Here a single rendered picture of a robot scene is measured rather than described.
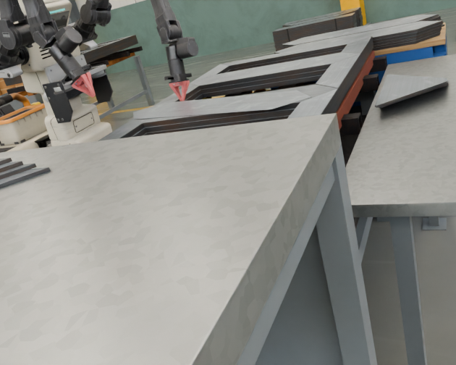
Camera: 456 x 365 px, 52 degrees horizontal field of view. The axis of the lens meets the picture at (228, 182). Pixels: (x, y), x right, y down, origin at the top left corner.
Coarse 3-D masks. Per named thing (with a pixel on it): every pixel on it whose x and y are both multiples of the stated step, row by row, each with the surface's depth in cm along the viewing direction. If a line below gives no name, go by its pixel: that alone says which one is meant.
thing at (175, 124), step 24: (336, 48) 199; (288, 72) 177; (312, 72) 173; (192, 96) 187; (312, 96) 135; (336, 96) 134; (144, 120) 161; (168, 120) 154; (192, 120) 150; (216, 120) 146; (240, 120) 143; (264, 120) 139
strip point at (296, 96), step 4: (296, 92) 144; (300, 92) 143; (288, 96) 142; (292, 96) 141; (296, 96) 140; (300, 96) 138; (304, 96) 137; (308, 96) 136; (284, 100) 139; (288, 100) 138; (292, 100) 137; (296, 100) 136; (300, 100) 135; (276, 104) 137; (280, 104) 136; (284, 104) 135; (272, 108) 134
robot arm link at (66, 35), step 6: (60, 30) 150; (66, 30) 149; (72, 30) 151; (36, 36) 153; (42, 36) 152; (54, 36) 151; (60, 36) 151; (66, 36) 149; (72, 36) 150; (78, 36) 152; (42, 42) 153; (48, 42) 153; (54, 42) 156; (60, 42) 151; (66, 42) 150; (72, 42) 150; (78, 42) 151; (42, 48) 154; (60, 48) 152; (66, 48) 152; (72, 48) 152
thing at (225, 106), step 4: (236, 96) 159; (240, 96) 158; (244, 96) 156; (248, 96) 155; (228, 100) 157; (232, 100) 156; (236, 100) 154; (240, 100) 153; (220, 104) 154; (224, 104) 153; (228, 104) 152; (232, 104) 150; (236, 104) 149; (216, 108) 151; (220, 108) 150; (224, 108) 148; (228, 108) 147; (208, 112) 148; (212, 112) 147; (216, 112) 146; (220, 112) 145; (224, 112) 143
